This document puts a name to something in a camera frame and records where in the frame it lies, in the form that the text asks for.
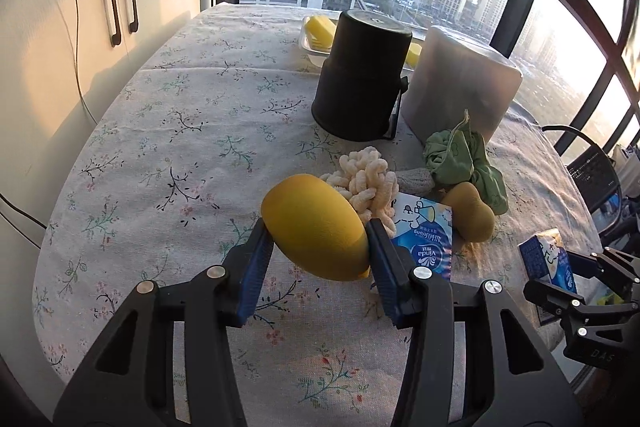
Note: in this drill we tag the yellow block sponge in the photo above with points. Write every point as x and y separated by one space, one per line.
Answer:
320 32
414 55

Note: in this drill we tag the grey knitted cloth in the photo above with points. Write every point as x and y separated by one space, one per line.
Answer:
417 181

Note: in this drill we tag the blue tissue pack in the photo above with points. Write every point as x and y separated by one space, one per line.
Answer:
425 242
545 257

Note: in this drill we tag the black plastic cup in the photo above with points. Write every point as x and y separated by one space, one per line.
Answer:
360 72

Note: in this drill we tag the white cabinet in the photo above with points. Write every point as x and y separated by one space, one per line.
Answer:
50 57

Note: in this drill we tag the tan gourd-shaped sponge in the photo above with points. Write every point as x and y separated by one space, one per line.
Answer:
470 217

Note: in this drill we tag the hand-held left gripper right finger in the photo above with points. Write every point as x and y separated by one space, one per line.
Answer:
385 272

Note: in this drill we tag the yellow egg-shaped sponge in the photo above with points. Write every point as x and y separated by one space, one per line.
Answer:
315 227

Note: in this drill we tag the white plastic tray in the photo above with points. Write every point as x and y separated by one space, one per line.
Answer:
312 52

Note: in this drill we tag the green cloth pouch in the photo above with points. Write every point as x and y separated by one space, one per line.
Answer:
455 162

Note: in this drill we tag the translucent white plastic container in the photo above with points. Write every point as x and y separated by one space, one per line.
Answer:
460 77

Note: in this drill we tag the black mesh chair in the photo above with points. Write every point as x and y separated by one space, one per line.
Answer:
595 172

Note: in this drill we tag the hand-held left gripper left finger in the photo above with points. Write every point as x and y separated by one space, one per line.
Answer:
255 267

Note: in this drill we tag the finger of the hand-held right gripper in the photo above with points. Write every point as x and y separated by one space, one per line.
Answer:
610 267
555 299

